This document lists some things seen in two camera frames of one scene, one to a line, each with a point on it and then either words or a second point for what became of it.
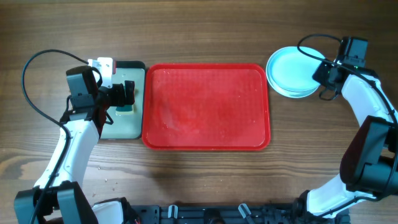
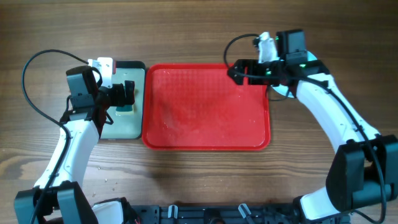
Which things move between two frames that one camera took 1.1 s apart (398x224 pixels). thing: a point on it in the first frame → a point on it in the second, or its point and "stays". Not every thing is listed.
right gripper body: x=322 y=73 → x=267 y=73
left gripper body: x=114 y=96 stays
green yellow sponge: x=124 y=110 stays
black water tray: x=130 y=126 stays
